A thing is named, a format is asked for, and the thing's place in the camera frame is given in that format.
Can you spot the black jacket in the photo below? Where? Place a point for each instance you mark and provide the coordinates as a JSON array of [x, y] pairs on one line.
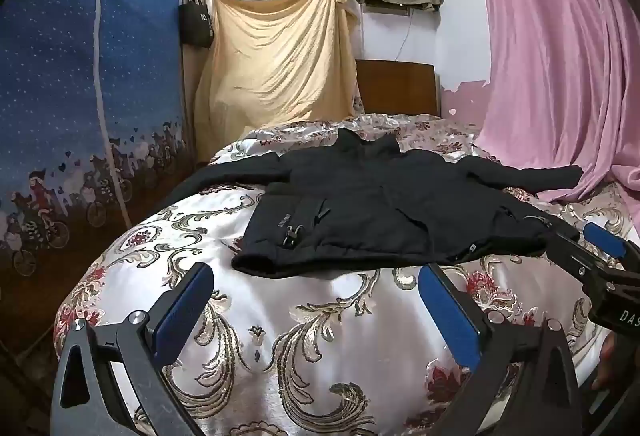
[[380, 211]]

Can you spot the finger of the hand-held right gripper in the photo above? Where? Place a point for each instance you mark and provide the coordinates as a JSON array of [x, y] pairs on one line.
[[570, 250], [604, 238]]

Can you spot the black tote bag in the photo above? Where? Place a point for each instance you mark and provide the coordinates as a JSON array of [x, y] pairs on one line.
[[196, 23]]

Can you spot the person's right hand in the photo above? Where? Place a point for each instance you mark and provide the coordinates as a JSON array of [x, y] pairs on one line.
[[607, 358]]

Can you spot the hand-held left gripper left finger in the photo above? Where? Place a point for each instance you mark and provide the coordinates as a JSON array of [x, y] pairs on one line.
[[182, 311]]

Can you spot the wooden headboard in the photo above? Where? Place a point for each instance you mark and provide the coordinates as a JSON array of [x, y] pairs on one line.
[[397, 88]]

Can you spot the floral satin bedspread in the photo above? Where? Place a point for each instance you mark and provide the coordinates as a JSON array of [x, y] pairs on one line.
[[310, 341]]

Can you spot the hanging yellow sheet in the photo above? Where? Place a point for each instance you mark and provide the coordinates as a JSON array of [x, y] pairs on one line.
[[275, 61]]

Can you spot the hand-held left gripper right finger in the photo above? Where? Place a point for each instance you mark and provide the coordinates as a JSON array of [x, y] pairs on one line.
[[447, 316]]

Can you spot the pink curtain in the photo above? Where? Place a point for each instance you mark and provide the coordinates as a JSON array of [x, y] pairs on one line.
[[555, 56]]

